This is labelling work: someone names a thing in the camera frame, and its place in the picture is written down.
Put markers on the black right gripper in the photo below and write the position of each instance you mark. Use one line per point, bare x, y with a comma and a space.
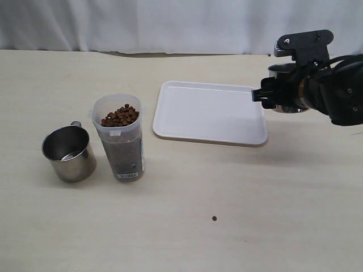
304, 48

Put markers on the steel cup with kibble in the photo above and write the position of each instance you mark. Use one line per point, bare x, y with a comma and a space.
281, 73

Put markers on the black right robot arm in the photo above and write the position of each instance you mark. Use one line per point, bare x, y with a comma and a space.
340, 88

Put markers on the white curtain backdrop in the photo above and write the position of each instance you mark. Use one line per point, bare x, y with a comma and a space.
182, 27

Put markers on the white plastic tray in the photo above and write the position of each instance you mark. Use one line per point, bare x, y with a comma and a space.
210, 113

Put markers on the clear plastic tall container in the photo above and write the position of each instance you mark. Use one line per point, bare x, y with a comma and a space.
118, 121

